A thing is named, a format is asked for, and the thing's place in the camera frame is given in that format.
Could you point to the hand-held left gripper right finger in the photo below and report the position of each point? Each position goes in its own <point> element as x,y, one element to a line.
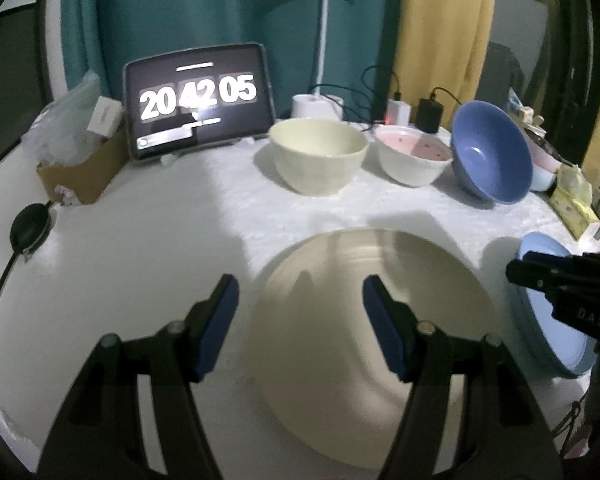
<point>385,330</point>

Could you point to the white plastic basket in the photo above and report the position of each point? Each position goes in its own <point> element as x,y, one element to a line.
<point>525,112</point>

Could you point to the steel bowl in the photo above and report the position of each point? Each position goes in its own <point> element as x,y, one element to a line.
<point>535,134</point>

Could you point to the clear plastic bag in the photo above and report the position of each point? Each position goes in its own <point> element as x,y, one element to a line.
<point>65,120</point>

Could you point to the cream bowl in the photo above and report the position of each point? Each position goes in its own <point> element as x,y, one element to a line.
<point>320,170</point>

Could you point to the small pink bowl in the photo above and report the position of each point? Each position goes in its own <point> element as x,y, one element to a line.
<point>542,157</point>

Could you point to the yellow tissue box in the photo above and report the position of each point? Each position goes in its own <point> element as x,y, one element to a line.
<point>575,215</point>

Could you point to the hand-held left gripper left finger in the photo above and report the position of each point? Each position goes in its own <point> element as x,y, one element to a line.
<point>220,325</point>

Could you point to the light blue plate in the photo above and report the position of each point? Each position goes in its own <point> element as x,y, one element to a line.
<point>532,315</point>

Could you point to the white charger plug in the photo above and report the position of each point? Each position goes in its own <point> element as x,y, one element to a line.
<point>397,112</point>

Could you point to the black charger plug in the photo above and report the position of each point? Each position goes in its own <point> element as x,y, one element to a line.
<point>429,116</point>

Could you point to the teal curtain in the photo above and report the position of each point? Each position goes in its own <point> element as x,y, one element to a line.
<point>205,5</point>

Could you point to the clear tablet stand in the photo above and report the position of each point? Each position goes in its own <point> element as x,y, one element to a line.
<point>170,160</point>

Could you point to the black round mount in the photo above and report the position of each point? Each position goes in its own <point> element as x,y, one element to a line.
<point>30,227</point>

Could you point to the large cream plate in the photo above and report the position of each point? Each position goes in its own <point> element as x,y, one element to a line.
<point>330,360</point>

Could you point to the white bowl with pink inside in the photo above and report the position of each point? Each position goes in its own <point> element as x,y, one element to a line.
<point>410,170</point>

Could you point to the dark glass window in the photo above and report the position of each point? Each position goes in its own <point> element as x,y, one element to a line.
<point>522,10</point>

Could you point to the cardboard box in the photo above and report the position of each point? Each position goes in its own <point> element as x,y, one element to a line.
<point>80,180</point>

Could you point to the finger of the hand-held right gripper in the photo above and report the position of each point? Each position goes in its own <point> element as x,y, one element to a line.
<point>530,274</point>
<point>550,258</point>

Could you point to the large blue bowl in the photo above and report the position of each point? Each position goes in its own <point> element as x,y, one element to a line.
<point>490,160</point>

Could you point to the yellow curtain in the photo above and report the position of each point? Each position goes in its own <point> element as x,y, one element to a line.
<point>445,20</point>

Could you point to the tablet with clock display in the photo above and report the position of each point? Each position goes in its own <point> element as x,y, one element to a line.
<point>195,95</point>

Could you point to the crumpled yellow tissue pack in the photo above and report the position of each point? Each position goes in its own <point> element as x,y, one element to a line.
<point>572,180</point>

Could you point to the small white box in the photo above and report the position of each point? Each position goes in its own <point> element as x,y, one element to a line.
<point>105,115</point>

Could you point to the white desk lamp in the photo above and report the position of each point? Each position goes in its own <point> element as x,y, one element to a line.
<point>325,35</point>

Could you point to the white quilted tablecloth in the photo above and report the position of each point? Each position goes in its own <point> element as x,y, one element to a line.
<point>155,240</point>

